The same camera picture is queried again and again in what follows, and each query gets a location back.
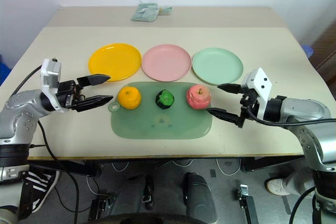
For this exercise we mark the green plate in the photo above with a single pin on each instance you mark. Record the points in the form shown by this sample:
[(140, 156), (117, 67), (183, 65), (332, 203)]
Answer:
[(217, 66)]

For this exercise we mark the black floor device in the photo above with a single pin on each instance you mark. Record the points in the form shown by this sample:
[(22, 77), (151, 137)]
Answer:
[(101, 207)]

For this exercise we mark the blue plastic bin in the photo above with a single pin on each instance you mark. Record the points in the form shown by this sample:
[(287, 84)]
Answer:
[(308, 50)]

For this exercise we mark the dark rounded shape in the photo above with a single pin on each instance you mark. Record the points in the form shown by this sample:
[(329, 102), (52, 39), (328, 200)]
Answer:
[(131, 195), (200, 195)]

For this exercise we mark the grey trouser leg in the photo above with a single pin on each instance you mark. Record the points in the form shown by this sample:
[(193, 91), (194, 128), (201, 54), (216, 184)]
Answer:
[(299, 182)]

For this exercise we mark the black sneaker with white stripes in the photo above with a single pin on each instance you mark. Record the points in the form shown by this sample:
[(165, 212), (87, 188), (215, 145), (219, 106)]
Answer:
[(39, 190)]

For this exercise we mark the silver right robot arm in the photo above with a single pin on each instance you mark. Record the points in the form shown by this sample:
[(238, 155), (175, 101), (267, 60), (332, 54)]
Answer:
[(307, 108)]

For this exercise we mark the orange fruit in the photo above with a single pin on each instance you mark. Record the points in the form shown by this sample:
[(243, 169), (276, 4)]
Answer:
[(129, 98)]

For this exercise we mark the blue plastic container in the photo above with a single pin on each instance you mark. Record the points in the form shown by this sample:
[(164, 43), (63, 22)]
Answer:
[(4, 70)]

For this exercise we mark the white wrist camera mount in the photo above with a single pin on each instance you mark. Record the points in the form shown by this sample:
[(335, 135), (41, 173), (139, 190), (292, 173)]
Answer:
[(50, 71), (258, 80)]

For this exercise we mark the brown wooden cabinet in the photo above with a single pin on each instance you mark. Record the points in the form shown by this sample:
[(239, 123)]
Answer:
[(325, 56)]

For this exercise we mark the translucent green cutting mat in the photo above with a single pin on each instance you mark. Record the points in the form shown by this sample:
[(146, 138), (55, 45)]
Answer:
[(162, 127)]

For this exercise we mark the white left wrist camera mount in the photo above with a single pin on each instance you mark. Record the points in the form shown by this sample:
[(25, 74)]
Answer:
[(50, 71)]

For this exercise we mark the red apple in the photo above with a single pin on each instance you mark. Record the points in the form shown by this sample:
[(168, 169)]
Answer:
[(198, 98)]

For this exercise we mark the pink plate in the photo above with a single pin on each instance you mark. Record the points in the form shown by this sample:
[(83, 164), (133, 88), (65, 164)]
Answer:
[(166, 62)]

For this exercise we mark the black metal stand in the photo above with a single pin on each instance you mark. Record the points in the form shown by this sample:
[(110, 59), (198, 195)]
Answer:
[(245, 203)]

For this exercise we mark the black table frame bar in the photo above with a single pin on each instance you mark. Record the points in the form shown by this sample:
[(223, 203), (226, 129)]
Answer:
[(273, 163), (76, 167)]

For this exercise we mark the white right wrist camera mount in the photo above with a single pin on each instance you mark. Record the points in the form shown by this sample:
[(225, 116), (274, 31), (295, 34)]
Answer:
[(258, 80)]

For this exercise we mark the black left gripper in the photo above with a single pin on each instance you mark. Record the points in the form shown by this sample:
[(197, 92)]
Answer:
[(65, 94)]

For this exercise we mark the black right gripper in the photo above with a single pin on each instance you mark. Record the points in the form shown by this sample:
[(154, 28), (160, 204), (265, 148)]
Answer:
[(250, 98)]

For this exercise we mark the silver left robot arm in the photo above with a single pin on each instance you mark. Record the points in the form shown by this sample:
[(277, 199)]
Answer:
[(24, 102)]

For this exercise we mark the pale green plastic bag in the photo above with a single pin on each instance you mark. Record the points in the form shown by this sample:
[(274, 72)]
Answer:
[(144, 12)]

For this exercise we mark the yellow plate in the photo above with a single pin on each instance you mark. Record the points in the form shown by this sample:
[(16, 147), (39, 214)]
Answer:
[(114, 62)]

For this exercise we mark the small pale green pouch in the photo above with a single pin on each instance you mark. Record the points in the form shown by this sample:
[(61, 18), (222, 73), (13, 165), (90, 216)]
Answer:
[(166, 10)]

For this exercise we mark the green black avocado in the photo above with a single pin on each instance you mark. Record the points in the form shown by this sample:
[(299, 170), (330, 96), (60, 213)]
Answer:
[(165, 98)]

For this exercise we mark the white shoe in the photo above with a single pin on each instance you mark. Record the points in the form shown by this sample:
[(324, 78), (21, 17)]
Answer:
[(275, 186)]

